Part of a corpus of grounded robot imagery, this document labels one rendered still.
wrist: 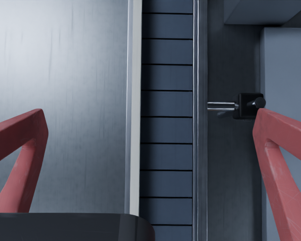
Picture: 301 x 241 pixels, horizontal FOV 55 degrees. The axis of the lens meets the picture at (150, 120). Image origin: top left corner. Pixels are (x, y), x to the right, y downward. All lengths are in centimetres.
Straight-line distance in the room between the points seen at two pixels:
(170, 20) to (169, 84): 9
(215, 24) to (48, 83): 29
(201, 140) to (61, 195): 25
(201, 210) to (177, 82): 18
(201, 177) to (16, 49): 36
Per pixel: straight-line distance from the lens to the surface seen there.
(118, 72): 48
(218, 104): 35
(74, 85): 49
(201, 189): 35
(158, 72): 43
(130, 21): 45
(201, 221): 35
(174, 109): 42
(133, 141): 38
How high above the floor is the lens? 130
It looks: 86 degrees down
